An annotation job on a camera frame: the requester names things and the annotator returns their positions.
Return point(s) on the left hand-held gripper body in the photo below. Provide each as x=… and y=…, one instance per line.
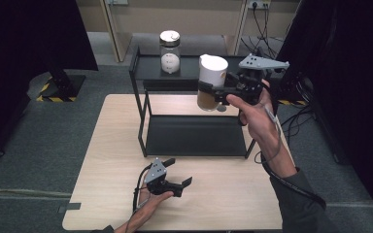
x=155, y=171

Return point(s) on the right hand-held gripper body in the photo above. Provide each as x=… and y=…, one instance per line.
x=249, y=85

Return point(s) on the brown cup with white lid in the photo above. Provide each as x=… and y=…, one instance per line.
x=212, y=69

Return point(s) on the black metal two-tier shelf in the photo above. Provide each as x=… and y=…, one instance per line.
x=196, y=136

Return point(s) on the glass jar with silver lid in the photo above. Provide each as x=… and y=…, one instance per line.
x=170, y=55

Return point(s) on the person's left hand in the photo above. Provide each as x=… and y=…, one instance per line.
x=150, y=202

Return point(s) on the person's right hand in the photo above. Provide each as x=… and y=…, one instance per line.
x=260, y=123

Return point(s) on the stand base with hazard tape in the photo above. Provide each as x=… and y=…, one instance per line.
x=291, y=97
x=63, y=87

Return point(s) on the grey floor tape strip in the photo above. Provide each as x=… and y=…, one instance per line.
x=69, y=207

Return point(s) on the black curtain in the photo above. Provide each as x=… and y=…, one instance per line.
x=29, y=39
x=346, y=64

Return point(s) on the wall power socket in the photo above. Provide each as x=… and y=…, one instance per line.
x=258, y=4

